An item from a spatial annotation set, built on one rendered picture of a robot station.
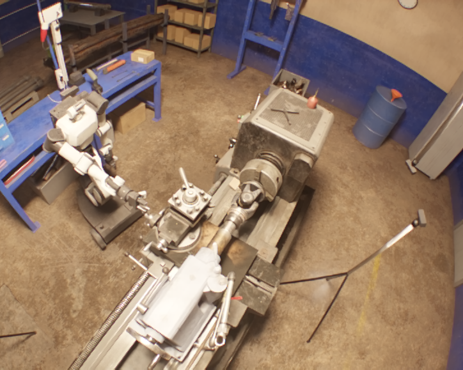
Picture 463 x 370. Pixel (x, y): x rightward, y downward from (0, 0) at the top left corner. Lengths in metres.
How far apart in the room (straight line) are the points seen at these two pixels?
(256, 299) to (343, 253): 1.66
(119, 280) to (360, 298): 2.33
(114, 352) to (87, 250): 1.34
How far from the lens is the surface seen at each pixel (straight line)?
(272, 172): 1.50
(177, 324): 1.13
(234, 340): 1.91
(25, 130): 2.60
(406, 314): 3.28
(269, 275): 1.55
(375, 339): 2.93
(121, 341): 1.48
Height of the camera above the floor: 2.28
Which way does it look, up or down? 51 degrees down
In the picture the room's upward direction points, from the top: 16 degrees clockwise
